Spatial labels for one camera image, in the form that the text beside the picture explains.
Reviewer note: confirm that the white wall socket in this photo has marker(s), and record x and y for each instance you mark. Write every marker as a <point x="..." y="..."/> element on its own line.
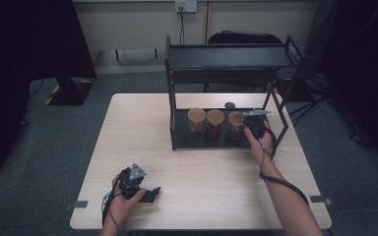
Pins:
<point x="186" y="5"/>

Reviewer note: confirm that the glass jar red contents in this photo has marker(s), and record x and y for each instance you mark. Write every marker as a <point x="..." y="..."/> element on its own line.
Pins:
<point x="215" y="121"/>

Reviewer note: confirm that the black chair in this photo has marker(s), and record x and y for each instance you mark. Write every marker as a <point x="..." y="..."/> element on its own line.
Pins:
<point x="242" y="36"/>

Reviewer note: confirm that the person's left hand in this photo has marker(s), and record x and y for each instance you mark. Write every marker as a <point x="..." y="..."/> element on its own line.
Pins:
<point x="124" y="208"/>

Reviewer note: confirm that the dark curtain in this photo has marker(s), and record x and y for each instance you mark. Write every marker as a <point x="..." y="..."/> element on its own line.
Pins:
<point x="367" y="65"/>
<point x="19" y="65"/>

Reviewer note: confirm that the grey table bracket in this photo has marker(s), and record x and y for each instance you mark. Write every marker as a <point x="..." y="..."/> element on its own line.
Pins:
<point x="77" y="205"/>
<point x="320" y="199"/>

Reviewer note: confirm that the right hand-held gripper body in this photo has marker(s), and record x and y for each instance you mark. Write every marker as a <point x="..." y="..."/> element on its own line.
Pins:
<point x="256" y="126"/>

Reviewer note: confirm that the small dark round object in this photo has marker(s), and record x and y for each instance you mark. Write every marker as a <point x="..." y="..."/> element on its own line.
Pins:
<point x="230" y="105"/>

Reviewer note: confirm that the glass jar dark contents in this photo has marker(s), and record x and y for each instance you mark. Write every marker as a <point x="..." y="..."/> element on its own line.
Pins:
<point x="235" y="121"/>

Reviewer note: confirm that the glass jar tan contents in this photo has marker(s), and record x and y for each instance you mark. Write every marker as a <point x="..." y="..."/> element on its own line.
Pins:
<point x="196" y="119"/>

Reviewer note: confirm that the black metal shelf rack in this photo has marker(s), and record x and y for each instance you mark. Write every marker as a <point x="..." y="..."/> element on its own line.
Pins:
<point x="226" y="57"/>

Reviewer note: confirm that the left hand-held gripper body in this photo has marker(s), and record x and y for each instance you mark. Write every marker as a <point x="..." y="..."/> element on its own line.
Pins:
<point x="132" y="185"/>

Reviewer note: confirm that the black stand base yellow tape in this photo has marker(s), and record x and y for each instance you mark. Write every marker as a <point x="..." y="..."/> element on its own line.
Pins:
<point x="72" y="93"/>

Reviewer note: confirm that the person's right hand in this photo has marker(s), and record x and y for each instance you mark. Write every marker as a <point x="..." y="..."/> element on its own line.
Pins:
<point x="262" y="150"/>

